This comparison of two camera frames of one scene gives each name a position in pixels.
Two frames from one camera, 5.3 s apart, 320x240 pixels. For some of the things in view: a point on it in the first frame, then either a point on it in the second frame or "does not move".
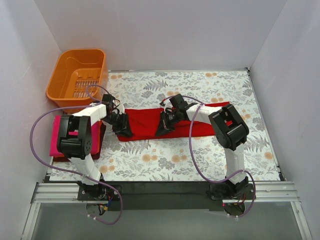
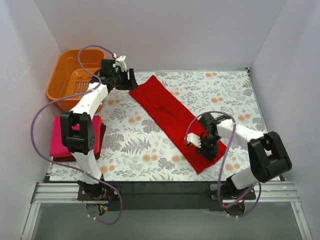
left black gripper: [120, 121] to [127, 81]
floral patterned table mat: [195, 158] does not move
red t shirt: [145, 124] to [173, 118]
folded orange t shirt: [100, 122] does not move
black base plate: [203, 196] does not move
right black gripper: [165, 120] to [208, 146]
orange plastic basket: [73, 71] does not move
